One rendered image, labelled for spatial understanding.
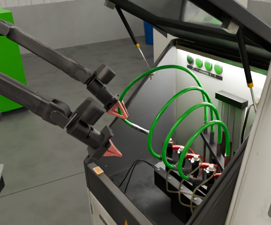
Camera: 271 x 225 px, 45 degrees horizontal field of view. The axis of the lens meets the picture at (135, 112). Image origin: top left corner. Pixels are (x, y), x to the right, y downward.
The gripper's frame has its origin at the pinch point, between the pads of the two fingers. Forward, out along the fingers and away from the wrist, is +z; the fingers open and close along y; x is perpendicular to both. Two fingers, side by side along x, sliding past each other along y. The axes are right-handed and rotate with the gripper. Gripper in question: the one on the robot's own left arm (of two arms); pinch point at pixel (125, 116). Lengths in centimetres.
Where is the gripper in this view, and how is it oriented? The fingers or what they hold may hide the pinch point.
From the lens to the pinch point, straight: 135.2
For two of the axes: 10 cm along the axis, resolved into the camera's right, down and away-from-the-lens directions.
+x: -6.8, 6.9, 2.6
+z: 7.2, 6.9, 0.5
